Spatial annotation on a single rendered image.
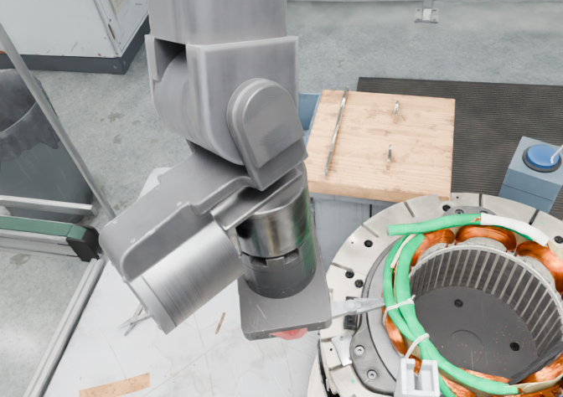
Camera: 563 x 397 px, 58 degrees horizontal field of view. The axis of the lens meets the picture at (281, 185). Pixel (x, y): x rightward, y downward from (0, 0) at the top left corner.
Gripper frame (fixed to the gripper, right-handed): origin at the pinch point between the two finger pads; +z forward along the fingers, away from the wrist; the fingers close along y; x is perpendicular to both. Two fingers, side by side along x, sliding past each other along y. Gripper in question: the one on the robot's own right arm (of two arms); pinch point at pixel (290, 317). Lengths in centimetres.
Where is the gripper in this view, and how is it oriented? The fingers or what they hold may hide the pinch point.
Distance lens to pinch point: 47.6
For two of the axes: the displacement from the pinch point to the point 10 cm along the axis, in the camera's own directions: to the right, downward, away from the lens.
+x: 9.9, -1.5, -0.1
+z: 1.1, 6.4, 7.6
